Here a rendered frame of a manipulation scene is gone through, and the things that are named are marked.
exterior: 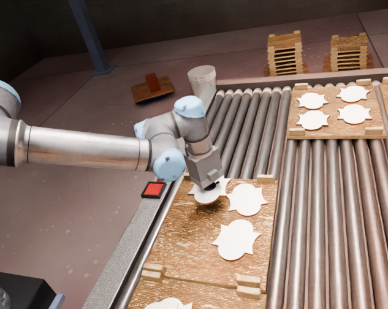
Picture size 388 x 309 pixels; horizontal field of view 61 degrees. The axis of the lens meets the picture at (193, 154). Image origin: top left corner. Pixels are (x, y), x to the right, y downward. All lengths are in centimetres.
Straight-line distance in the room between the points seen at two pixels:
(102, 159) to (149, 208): 51
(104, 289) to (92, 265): 137
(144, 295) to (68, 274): 153
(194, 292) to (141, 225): 34
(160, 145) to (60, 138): 21
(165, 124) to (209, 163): 19
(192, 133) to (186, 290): 41
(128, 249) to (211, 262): 29
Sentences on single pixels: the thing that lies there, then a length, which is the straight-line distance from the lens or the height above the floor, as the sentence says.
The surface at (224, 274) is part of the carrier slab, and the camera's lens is 94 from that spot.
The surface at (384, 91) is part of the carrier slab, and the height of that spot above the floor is 94.
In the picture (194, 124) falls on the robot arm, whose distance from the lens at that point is 86.
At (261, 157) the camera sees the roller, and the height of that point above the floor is 92.
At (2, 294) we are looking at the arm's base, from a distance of 113.
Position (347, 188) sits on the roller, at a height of 92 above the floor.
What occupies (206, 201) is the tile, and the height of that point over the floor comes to 103.
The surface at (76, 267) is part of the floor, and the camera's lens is 247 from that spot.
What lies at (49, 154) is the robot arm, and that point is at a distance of 72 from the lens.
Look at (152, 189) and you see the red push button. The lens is 125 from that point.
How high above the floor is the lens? 171
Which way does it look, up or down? 35 degrees down
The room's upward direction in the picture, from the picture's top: 15 degrees counter-clockwise
